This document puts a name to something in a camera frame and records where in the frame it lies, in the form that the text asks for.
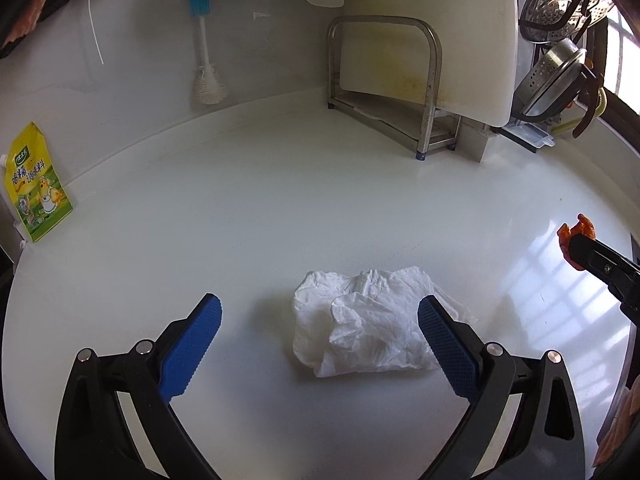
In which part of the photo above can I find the window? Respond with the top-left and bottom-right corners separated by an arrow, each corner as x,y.
602,7 -> 640,116

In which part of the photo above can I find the steel cutting board stand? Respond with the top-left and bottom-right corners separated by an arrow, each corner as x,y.
325,15 -> 464,162

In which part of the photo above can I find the black lid rack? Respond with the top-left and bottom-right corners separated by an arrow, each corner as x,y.
500,0 -> 608,154

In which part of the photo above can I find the white cutting board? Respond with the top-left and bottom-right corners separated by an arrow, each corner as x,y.
339,0 -> 517,127

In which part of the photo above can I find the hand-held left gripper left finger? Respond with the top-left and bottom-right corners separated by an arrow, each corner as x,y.
54,292 -> 223,480

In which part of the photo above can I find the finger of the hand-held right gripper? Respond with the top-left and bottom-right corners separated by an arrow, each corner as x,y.
567,233 -> 640,321

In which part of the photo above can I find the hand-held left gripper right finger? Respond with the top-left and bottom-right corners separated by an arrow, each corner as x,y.
417,295 -> 586,480

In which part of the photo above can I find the orange pink cloth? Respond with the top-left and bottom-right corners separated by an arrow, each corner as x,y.
594,387 -> 640,480

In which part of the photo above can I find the yellow seasoning pouch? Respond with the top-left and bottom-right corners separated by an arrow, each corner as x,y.
0,121 -> 74,244

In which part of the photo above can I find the white bottle brush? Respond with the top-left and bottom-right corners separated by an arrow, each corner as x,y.
187,0 -> 229,106

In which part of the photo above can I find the white plastic bag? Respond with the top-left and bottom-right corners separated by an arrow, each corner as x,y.
292,265 -> 481,379

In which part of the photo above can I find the pink hanging cloth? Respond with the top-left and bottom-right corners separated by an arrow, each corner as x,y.
0,0 -> 57,59

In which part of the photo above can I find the yellow green hose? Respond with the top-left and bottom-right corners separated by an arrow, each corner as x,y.
552,87 -> 610,137

